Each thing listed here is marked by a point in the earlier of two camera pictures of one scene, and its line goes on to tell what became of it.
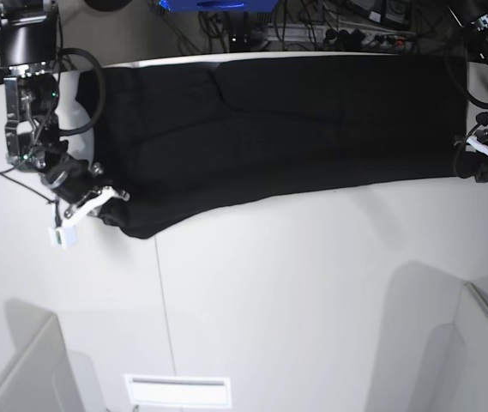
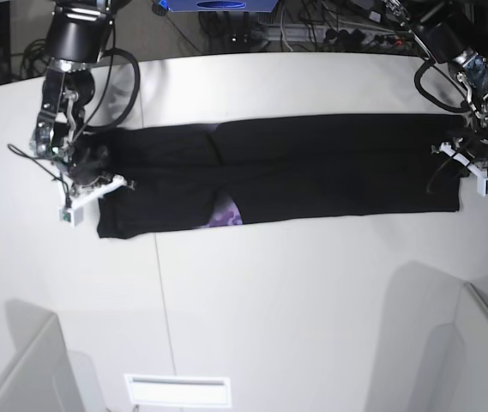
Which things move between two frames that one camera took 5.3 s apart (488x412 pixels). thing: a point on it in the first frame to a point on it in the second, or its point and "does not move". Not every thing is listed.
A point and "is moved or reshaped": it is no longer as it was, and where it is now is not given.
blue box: (220, 6) does not move
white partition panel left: (40, 378) does not move
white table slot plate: (176, 390) does not move
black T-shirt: (188, 138) is moved or reshaped
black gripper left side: (74, 178) to (92, 165)
